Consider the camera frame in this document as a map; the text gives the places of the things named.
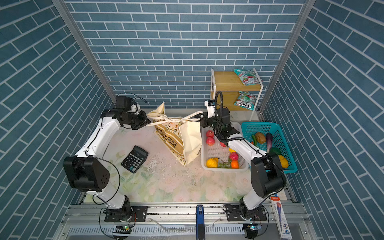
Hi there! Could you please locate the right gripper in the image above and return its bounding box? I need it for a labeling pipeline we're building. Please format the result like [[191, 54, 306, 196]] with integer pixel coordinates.
[[199, 111, 224, 134]]

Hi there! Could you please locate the cream floral tote bag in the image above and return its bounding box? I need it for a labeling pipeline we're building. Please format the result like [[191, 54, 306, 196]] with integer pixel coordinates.
[[147, 103, 203, 167]]

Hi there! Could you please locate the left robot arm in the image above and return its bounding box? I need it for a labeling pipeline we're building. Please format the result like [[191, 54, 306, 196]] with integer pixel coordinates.
[[63, 96, 150, 222]]

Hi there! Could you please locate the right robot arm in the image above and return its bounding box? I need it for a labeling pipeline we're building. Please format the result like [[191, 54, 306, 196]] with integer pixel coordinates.
[[197, 91, 287, 220]]

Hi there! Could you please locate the teal Fox's candy bag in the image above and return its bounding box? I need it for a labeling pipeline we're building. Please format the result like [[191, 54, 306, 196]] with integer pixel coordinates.
[[234, 91, 257, 111]]

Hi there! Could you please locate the teal candy bag upper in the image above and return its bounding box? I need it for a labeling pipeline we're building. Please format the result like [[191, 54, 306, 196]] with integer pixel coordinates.
[[234, 69, 260, 86]]

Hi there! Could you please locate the red apple right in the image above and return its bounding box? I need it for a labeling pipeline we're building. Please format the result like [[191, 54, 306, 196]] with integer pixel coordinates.
[[206, 130, 215, 138]]

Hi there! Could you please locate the red apple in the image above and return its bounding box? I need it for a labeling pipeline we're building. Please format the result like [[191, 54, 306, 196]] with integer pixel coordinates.
[[206, 130, 215, 138], [206, 137, 215, 146]]

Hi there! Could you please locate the red apple left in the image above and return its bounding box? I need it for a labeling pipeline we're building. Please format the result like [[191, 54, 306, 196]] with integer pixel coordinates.
[[206, 137, 215, 146]]

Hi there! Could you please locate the white plastic basket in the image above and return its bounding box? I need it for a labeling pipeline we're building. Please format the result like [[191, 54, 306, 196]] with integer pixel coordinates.
[[201, 127, 249, 173]]

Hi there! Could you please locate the black calculator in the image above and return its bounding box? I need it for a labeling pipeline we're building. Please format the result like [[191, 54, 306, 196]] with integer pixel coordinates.
[[121, 146, 149, 174]]

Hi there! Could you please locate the yellow lemon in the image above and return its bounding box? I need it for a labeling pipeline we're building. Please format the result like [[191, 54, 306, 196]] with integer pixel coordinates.
[[206, 158, 219, 168]]

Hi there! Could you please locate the pink peach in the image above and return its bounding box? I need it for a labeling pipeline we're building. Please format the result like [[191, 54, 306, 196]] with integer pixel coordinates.
[[229, 152, 239, 161]]

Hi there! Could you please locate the white wooden shelf rack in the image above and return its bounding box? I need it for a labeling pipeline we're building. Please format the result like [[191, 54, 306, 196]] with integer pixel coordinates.
[[210, 68, 265, 121]]

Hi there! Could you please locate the green grapes bunch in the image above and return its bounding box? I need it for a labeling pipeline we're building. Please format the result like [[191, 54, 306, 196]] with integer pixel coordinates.
[[218, 161, 232, 169]]

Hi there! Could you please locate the floral table mat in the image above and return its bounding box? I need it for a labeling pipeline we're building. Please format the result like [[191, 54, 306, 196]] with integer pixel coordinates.
[[103, 127, 252, 203]]

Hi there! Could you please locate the teal plastic basket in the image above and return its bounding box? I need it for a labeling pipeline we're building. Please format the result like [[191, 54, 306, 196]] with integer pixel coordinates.
[[241, 122, 298, 174]]

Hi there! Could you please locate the orange in white basket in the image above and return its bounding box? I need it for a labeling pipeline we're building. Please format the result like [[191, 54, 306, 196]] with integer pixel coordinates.
[[231, 160, 240, 169]]

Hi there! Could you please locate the green chili pepper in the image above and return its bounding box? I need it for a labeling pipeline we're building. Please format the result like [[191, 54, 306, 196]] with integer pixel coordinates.
[[251, 135, 258, 147]]

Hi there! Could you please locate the brown potato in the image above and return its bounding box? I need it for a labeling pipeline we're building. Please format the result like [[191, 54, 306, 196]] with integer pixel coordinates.
[[255, 132, 267, 144]]

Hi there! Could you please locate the purple eggplant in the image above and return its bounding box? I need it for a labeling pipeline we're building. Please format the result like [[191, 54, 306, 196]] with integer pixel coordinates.
[[266, 133, 273, 153]]

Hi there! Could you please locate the green bell pepper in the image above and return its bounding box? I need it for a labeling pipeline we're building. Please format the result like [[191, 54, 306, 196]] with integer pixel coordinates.
[[270, 147, 282, 155]]

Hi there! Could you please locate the blue black handheld device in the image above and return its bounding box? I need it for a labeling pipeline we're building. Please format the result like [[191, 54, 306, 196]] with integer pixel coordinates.
[[196, 205, 206, 240]]

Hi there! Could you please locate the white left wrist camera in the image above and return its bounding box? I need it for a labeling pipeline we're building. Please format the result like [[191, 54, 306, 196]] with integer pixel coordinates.
[[130, 103, 141, 115]]

